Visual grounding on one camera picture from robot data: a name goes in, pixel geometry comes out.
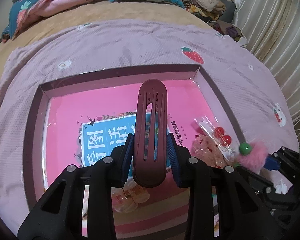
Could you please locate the maroon hair claw clip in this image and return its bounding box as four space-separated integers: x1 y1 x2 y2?
133 79 167 188

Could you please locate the red cherry earrings card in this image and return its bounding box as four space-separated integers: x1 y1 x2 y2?
194 115 238 161

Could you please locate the pink pompom hair clip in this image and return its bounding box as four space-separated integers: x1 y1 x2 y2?
234 141 268 174

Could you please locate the beige mesh bow scrunchie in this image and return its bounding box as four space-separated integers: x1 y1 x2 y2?
190 134 234 169

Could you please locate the white striped curtain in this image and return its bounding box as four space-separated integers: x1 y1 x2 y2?
232 0 300 119

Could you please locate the pink book in tray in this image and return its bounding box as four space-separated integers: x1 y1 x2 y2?
41 78 239 238

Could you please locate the brown cardboard tray box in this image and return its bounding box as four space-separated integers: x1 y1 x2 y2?
23 64 245 208

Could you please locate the cream hair claw clip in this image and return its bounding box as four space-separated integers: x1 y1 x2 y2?
111 177 150 213

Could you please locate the white stud earrings card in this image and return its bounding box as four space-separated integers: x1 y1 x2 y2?
275 179 292 194

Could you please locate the bag of clothes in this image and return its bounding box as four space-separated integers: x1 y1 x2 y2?
207 20 248 48

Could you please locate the tan bed sheet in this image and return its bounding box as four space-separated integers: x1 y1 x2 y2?
0 1 211 79

